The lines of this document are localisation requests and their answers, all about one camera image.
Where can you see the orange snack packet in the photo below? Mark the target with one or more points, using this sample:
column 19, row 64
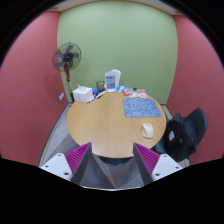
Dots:
column 127, row 91

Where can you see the white plastic jug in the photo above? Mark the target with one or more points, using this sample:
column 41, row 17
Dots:
column 112, row 79

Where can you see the black backpack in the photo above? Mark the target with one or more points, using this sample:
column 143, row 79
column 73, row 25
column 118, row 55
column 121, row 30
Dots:
column 180, row 139

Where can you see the black office chair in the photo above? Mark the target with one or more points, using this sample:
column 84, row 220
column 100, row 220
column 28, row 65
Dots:
column 199, row 120

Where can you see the white tissue box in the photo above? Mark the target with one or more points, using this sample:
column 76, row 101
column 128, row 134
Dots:
column 83, row 94

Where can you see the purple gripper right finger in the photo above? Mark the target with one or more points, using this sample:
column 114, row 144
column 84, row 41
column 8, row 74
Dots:
column 153, row 166

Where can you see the marker pens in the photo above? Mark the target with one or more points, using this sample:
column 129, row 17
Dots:
column 96, row 96

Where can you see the dark pen cup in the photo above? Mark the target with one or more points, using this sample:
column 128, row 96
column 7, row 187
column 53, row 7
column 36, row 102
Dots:
column 100, row 85

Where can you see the white computer mouse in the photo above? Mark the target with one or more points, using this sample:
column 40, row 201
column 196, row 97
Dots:
column 147, row 130

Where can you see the dark standing fan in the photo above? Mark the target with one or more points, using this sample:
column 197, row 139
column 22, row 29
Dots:
column 66, row 58

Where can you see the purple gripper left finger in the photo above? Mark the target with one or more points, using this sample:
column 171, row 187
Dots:
column 69, row 165

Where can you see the white wall socket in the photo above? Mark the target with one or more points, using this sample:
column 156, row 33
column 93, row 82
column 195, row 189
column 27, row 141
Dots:
column 61, row 96

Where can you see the blue patterned mouse pad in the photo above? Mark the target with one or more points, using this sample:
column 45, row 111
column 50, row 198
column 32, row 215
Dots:
column 140, row 108

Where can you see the round wooden table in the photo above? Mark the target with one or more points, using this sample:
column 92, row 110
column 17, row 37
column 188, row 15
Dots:
column 103, row 123

